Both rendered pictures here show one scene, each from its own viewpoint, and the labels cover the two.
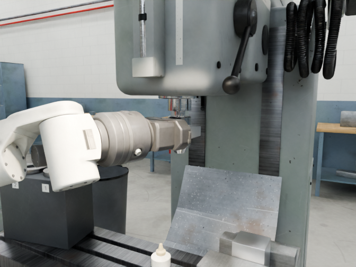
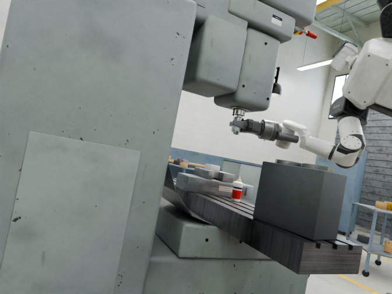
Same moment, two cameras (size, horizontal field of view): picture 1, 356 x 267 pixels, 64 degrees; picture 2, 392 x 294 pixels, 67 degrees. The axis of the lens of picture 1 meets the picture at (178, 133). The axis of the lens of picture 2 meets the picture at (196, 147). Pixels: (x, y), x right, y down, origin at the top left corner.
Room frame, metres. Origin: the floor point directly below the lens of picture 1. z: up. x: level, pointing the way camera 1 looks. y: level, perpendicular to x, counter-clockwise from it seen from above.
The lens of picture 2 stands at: (1.71, 0.67, 1.06)
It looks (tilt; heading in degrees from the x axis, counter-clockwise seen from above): 2 degrees up; 217
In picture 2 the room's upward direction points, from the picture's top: 11 degrees clockwise
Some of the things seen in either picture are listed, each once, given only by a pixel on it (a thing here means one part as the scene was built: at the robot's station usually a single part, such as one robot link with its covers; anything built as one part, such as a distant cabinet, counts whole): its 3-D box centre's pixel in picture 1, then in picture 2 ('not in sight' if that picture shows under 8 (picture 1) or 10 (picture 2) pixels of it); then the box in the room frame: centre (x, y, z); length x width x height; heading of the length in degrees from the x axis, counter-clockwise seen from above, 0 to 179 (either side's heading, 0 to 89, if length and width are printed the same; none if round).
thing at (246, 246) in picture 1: (251, 254); (212, 170); (0.50, -0.14, 1.01); 0.06 x 0.05 x 0.06; 61
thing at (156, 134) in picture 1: (143, 136); (256, 128); (0.51, 0.06, 1.24); 0.13 x 0.12 x 0.10; 45
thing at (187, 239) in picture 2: not in sight; (217, 230); (0.57, 0.00, 0.76); 0.50 x 0.35 x 0.12; 153
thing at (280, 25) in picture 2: not in sight; (247, 24); (0.61, -0.02, 1.68); 0.34 x 0.24 x 0.10; 153
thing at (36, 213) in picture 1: (47, 201); (297, 195); (0.78, 0.38, 1.00); 0.22 x 0.12 x 0.20; 73
